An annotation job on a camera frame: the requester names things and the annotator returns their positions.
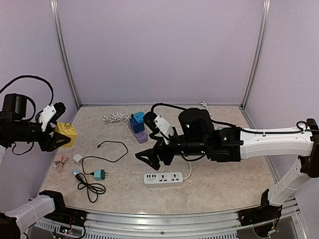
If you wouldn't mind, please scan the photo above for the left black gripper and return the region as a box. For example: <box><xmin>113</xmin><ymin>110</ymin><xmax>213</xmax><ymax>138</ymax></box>
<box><xmin>9</xmin><ymin>120</ymin><xmax>70</xmax><ymax>151</ymax></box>

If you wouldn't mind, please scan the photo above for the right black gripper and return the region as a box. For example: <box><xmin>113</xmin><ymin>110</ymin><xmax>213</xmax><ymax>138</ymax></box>
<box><xmin>134</xmin><ymin>132</ymin><xmax>209</xmax><ymax>171</ymax></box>

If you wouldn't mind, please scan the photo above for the yellow cube socket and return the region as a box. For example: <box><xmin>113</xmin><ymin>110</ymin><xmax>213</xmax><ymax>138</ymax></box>
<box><xmin>55</xmin><ymin>122</ymin><xmax>77</xmax><ymax>147</ymax></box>

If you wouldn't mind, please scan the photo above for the purple power strip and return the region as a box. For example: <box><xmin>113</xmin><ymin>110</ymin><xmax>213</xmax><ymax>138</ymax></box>
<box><xmin>102</xmin><ymin>112</ymin><xmax>149</xmax><ymax>144</ymax></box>

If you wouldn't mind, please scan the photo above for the blue cube socket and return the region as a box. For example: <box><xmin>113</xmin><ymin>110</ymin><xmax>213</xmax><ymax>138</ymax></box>
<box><xmin>129</xmin><ymin>118</ymin><xmax>145</xmax><ymax>133</ymax></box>

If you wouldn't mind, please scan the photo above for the light blue charger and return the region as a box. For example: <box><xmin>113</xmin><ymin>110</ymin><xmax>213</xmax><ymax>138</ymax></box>
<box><xmin>133</xmin><ymin>112</ymin><xmax>145</xmax><ymax>123</ymax></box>

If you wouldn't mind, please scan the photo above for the white power strip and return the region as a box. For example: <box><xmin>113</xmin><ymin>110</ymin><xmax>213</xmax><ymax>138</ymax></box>
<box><xmin>144</xmin><ymin>162</ymin><xmax>192</xmax><ymax>187</ymax></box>

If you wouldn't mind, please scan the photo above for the teal charger with cable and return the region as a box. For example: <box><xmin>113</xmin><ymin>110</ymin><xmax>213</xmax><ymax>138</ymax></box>
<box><xmin>81</xmin><ymin>140</ymin><xmax>129</xmax><ymax>180</ymax></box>

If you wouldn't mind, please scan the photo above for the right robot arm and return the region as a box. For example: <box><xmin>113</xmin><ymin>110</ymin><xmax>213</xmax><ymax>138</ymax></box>
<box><xmin>136</xmin><ymin>108</ymin><xmax>319</xmax><ymax>221</ymax></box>

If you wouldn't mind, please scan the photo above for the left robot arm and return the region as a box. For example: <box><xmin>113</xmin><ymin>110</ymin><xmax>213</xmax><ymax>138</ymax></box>
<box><xmin>0</xmin><ymin>93</ymin><xmax>71</xmax><ymax>239</ymax></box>

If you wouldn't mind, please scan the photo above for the pink charger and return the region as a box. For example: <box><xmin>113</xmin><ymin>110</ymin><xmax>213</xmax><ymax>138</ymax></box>
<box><xmin>53</xmin><ymin>154</ymin><xmax>73</xmax><ymax>173</ymax></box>

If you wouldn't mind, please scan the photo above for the teal power strip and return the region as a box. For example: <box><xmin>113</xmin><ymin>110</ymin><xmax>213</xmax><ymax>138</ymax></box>
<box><xmin>198</xmin><ymin>101</ymin><xmax>225</xmax><ymax>131</ymax></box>

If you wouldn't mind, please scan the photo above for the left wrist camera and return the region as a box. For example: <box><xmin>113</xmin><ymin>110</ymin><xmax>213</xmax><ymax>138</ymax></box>
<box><xmin>36</xmin><ymin>102</ymin><xmax>66</xmax><ymax>131</ymax></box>

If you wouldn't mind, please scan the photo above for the white wall charger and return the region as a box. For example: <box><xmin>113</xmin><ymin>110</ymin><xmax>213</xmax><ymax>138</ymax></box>
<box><xmin>73</xmin><ymin>154</ymin><xmax>83</xmax><ymax>165</ymax></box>

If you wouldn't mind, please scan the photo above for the black coiled cable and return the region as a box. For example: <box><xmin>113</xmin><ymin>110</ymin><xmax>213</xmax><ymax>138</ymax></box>
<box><xmin>76</xmin><ymin>173</ymin><xmax>107</xmax><ymax>204</ymax></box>

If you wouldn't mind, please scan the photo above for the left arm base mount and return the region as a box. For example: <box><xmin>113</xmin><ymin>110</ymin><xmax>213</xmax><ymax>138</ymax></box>
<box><xmin>44</xmin><ymin>207</ymin><xmax>88</xmax><ymax>227</ymax></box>

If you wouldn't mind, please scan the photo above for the front aluminium rail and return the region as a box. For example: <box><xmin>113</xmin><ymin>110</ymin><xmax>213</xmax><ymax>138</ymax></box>
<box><xmin>22</xmin><ymin>198</ymin><xmax>309</xmax><ymax>239</ymax></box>

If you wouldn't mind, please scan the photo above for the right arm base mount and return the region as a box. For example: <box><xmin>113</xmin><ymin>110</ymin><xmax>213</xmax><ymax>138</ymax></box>
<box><xmin>238</xmin><ymin>206</ymin><xmax>282</xmax><ymax>227</ymax></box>

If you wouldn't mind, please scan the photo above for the left aluminium frame post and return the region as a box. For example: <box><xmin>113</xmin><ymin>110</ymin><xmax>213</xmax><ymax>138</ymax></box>
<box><xmin>50</xmin><ymin>0</ymin><xmax>82</xmax><ymax>110</ymax></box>

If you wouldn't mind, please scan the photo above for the aluminium frame post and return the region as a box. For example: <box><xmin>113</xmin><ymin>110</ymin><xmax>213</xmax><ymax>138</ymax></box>
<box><xmin>50</xmin><ymin>0</ymin><xmax>82</xmax><ymax>110</ymax></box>
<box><xmin>241</xmin><ymin>0</ymin><xmax>271</xmax><ymax>110</ymax></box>

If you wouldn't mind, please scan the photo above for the right aluminium frame post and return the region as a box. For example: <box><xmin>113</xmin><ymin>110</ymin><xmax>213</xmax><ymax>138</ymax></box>
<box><xmin>241</xmin><ymin>0</ymin><xmax>271</xmax><ymax>110</ymax></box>

